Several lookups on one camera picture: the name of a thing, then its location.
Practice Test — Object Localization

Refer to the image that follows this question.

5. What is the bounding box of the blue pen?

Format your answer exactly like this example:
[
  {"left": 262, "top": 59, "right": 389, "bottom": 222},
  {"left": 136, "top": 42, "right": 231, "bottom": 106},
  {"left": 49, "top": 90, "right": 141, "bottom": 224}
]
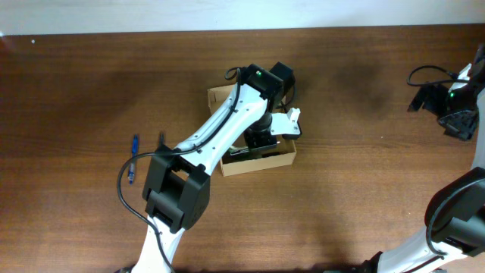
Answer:
[{"left": 127, "top": 133, "right": 140, "bottom": 185}]

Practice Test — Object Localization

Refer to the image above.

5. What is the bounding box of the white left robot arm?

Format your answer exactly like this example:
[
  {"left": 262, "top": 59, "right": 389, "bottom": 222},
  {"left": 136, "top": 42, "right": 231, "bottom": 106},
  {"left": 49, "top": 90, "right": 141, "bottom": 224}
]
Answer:
[{"left": 126, "top": 62, "right": 302, "bottom": 272}]

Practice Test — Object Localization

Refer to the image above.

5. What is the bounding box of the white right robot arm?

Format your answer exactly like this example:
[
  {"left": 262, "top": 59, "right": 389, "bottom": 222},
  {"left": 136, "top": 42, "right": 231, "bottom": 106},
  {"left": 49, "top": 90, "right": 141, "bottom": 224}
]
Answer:
[{"left": 353, "top": 45, "right": 484, "bottom": 273}]

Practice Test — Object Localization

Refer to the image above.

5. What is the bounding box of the black marker pen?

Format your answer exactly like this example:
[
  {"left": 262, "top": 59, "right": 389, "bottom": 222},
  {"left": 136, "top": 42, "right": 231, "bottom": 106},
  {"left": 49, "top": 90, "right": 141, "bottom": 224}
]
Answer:
[{"left": 228, "top": 147, "right": 250, "bottom": 156}]

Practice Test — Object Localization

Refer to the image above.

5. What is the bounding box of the brown cardboard box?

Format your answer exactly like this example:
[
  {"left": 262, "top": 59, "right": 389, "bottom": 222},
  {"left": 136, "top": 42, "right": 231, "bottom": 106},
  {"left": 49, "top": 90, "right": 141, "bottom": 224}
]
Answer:
[{"left": 207, "top": 85, "right": 296, "bottom": 177}]

